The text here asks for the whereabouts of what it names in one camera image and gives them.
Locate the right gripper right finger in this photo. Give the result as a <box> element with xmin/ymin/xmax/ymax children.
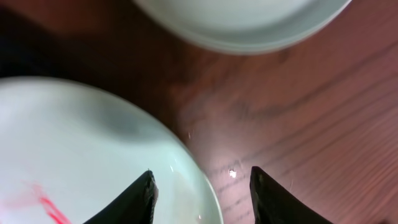
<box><xmin>249</xmin><ymin>166</ymin><xmax>331</xmax><ymax>224</ymax></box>

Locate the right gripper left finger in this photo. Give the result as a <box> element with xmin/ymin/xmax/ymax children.
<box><xmin>85</xmin><ymin>170</ymin><xmax>159</xmax><ymax>224</ymax></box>

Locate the light blue plate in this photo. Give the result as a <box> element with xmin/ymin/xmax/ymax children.
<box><xmin>1</xmin><ymin>77</ymin><xmax>223</xmax><ymax>223</ymax></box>

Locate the pale green plate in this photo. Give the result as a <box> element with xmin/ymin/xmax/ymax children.
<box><xmin>133</xmin><ymin>0</ymin><xmax>351</xmax><ymax>55</ymax></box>

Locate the black round tray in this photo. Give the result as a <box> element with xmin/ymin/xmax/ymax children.
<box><xmin>1</xmin><ymin>6</ymin><xmax>178</xmax><ymax>132</ymax></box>

